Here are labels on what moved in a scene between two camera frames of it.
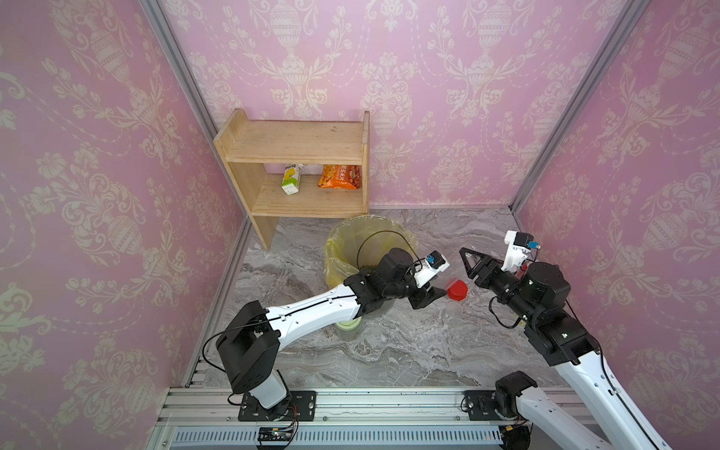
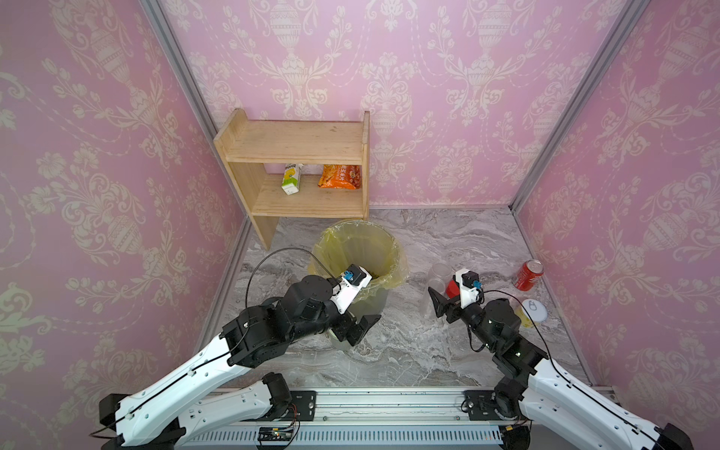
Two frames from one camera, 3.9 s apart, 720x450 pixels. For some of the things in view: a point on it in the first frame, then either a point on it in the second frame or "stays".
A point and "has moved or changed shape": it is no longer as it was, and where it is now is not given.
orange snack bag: [340, 176] stays
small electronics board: [275, 434] stays
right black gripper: [490, 264] -> [446, 307]
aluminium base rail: [208, 418] stays
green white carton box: [292, 178] stays
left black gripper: [425, 297] -> [362, 328]
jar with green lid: [348, 330] has moved or changed shape
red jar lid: [457, 291] stays
